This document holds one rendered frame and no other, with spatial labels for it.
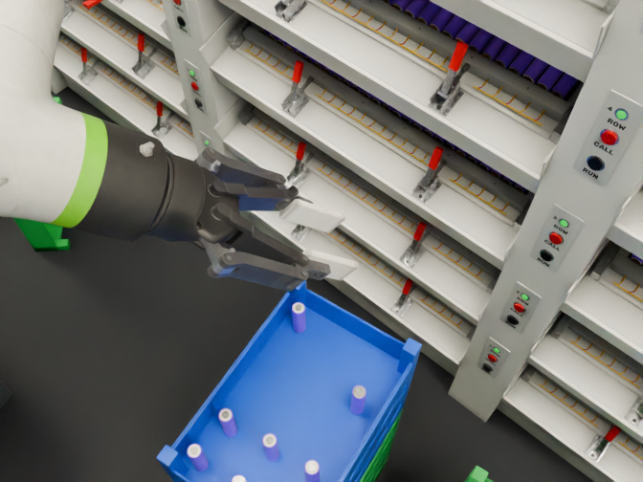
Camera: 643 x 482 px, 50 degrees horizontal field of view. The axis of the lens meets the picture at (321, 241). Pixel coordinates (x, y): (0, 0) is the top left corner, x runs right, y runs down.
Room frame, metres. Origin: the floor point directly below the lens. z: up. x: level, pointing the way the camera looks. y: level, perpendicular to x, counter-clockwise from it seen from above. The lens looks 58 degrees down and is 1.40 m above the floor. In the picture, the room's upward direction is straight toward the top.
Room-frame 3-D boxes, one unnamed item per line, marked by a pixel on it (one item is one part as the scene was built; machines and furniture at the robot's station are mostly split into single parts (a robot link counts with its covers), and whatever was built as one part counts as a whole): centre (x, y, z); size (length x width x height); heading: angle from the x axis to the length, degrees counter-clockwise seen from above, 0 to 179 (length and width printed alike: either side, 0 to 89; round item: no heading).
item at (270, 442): (0.25, 0.06, 0.52); 0.02 x 0.02 x 0.06
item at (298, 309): (0.43, 0.03, 0.52); 0.02 x 0.02 x 0.06
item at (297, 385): (0.30, 0.03, 0.52); 0.30 x 0.20 x 0.08; 148
